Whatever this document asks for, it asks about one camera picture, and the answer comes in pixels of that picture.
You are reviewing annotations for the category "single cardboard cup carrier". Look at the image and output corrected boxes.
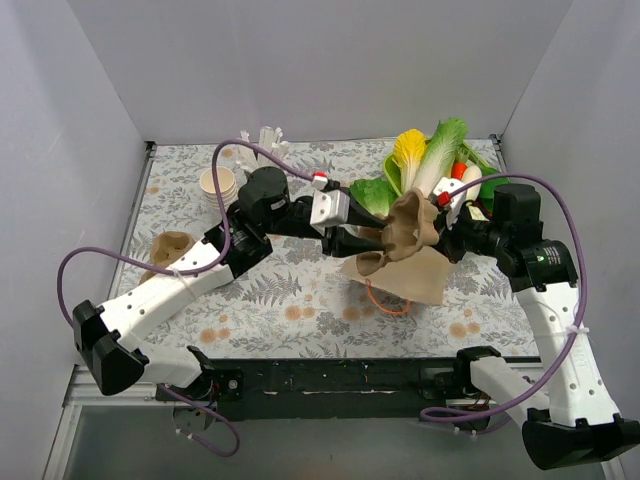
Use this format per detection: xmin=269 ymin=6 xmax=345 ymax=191
xmin=356 ymin=188 xmax=439 ymax=276

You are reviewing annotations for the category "brown paper bag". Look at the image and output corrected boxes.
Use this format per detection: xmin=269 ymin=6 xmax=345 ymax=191
xmin=340 ymin=247 xmax=452 ymax=316

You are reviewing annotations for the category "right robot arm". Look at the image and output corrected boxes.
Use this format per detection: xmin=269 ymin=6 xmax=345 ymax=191
xmin=432 ymin=179 xmax=639 ymax=470

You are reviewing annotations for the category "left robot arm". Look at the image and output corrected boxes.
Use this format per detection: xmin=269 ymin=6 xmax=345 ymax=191
xmin=73 ymin=167 xmax=385 ymax=400

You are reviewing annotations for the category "romaine lettuce toy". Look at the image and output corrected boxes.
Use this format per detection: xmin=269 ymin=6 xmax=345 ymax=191
xmin=349 ymin=177 xmax=398 ymax=217

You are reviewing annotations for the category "green vegetable tray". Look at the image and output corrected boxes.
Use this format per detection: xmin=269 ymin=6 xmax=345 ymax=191
xmin=382 ymin=137 xmax=504 ymax=194

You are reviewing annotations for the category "white radish toy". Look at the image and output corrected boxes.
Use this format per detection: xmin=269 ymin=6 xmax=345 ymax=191
xmin=461 ymin=164 xmax=482 ymax=184

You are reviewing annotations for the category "floral table mat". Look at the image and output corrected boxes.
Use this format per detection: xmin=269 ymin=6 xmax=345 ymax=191
xmin=127 ymin=139 xmax=538 ymax=359

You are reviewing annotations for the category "yellow napa cabbage toy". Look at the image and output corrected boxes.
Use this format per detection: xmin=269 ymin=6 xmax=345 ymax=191
xmin=393 ymin=129 xmax=427 ymax=193

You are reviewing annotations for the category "stack of paper cups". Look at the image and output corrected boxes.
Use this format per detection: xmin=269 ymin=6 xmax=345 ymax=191
xmin=199 ymin=166 xmax=239 ymax=210

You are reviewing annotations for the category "green napa cabbage toy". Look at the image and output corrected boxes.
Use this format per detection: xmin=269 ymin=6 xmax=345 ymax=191
xmin=413 ymin=117 xmax=468 ymax=197

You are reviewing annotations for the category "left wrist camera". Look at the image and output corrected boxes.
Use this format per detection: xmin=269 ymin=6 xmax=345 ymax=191
xmin=310 ymin=172 xmax=350 ymax=235

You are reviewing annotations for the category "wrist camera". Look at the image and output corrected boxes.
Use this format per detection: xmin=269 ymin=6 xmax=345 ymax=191
xmin=432 ymin=178 xmax=466 ymax=229
xmin=310 ymin=172 xmax=350 ymax=235

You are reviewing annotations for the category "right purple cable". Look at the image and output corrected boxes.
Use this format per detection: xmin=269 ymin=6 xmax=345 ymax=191
xmin=419 ymin=173 xmax=587 ymax=436

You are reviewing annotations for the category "purple cable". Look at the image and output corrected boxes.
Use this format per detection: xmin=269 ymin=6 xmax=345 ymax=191
xmin=56 ymin=141 xmax=331 ymax=457
xmin=419 ymin=173 xmax=587 ymax=436

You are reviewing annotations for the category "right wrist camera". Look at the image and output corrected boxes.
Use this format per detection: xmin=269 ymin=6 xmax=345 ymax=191
xmin=432 ymin=178 xmax=466 ymax=229

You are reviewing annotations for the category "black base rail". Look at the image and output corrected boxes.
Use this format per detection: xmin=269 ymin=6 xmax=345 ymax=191
xmin=154 ymin=357 xmax=514 ymax=421

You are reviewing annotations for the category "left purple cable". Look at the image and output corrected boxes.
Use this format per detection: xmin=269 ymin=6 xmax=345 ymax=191
xmin=56 ymin=141 xmax=331 ymax=457

